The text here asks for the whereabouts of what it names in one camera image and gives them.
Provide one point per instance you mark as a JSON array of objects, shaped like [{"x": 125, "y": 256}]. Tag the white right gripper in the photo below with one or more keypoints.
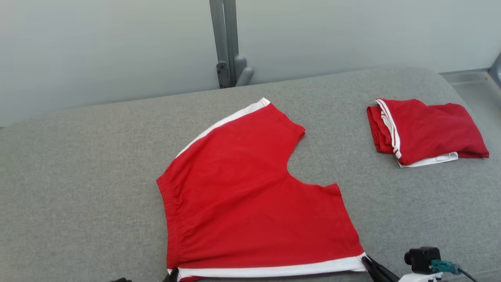
[{"x": 420, "y": 277}]

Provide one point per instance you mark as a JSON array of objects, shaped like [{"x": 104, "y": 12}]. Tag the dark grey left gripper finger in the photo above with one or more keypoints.
[
  {"x": 176, "y": 276},
  {"x": 169, "y": 279}
]

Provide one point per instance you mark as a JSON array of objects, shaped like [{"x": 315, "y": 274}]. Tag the red shorts white side band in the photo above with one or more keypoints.
[{"x": 254, "y": 203}]

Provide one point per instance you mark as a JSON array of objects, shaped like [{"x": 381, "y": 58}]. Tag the red Bulls 23 jersey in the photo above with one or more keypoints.
[{"x": 430, "y": 129}]

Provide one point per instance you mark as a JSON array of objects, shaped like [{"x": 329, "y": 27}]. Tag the grey fabric sofa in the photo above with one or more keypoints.
[{"x": 78, "y": 176}]

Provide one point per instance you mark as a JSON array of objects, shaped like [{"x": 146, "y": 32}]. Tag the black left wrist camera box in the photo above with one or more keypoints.
[{"x": 120, "y": 279}]

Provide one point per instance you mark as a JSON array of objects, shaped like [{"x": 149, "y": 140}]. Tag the grey metal floor rail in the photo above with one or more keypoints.
[{"x": 465, "y": 76}]

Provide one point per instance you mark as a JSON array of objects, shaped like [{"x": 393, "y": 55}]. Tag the grey frame leg with caster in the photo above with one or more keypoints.
[{"x": 496, "y": 70}]

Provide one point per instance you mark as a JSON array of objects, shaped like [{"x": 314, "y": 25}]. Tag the grey metal post with hinge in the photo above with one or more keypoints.
[{"x": 225, "y": 35}]

